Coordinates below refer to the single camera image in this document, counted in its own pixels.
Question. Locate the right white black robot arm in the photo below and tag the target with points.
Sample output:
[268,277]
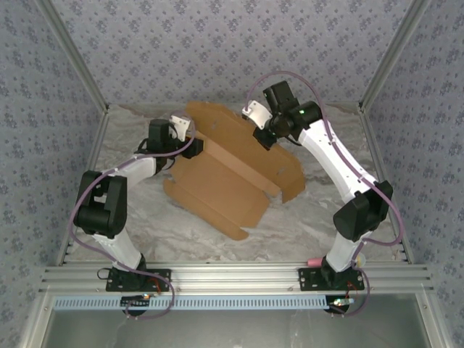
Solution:
[337,159]

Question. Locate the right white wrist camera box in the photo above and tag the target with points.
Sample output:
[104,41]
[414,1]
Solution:
[258,114]

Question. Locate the pink tube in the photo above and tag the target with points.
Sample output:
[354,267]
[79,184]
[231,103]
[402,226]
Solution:
[317,261]

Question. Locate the left arm's black base plate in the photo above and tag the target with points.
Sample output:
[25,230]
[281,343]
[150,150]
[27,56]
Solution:
[159,279]

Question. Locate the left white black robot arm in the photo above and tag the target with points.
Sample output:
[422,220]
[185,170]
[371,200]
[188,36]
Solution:
[105,203]

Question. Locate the brown cardboard box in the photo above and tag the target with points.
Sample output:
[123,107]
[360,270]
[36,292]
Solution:
[224,170]

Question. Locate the grey metal panel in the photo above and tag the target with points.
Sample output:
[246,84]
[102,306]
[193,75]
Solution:
[232,330]

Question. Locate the aluminium front rail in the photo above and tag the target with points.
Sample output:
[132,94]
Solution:
[232,277]

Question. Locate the small white round object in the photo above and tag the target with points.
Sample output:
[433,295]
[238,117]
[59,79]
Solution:
[360,261]

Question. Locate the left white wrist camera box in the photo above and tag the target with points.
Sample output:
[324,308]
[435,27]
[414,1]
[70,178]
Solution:
[180,125]

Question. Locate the right arm's black base plate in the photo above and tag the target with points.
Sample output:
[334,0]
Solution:
[308,281]

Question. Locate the aluminium frame post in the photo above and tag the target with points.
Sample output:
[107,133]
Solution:
[72,50]
[395,47]

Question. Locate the small circuit board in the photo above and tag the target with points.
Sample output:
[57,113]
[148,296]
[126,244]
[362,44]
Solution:
[136,299]
[342,301]

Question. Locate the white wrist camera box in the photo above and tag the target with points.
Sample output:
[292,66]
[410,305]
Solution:
[258,114]
[180,125]

